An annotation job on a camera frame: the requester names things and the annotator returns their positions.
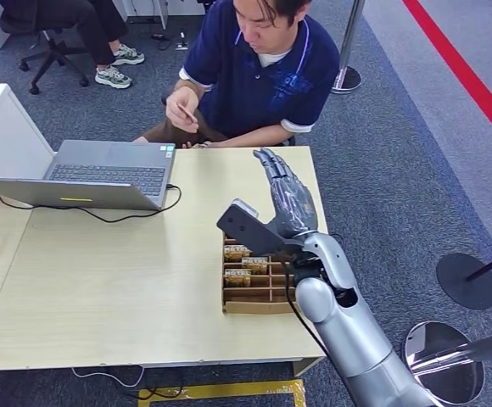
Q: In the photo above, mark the wooden card organizer tray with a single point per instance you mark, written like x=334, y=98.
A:
x=250, y=300

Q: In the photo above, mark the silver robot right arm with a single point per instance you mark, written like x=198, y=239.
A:
x=352, y=331

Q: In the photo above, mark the yellow floor tape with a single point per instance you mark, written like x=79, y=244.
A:
x=229, y=390

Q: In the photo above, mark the chrome stanchion with round base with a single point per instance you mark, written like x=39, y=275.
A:
x=350, y=73

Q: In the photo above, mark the black office chair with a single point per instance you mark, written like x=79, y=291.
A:
x=53, y=56

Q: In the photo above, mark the mirror chrome stanchion base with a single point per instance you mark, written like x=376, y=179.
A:
x=441, y=365

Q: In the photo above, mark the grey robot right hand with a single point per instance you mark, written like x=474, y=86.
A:
x=290, y=199

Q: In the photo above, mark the black stanchion with round base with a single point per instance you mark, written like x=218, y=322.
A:
x=466, y=281

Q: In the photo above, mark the person's right hand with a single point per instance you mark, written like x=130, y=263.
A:
x=180, y=107

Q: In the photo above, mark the white power strip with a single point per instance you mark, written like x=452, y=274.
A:
x=181, y=42

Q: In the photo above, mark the grey open laptop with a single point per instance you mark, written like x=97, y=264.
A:
x=114, y=174

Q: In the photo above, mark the person on office chair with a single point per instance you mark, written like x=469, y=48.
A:
x=97, y=34

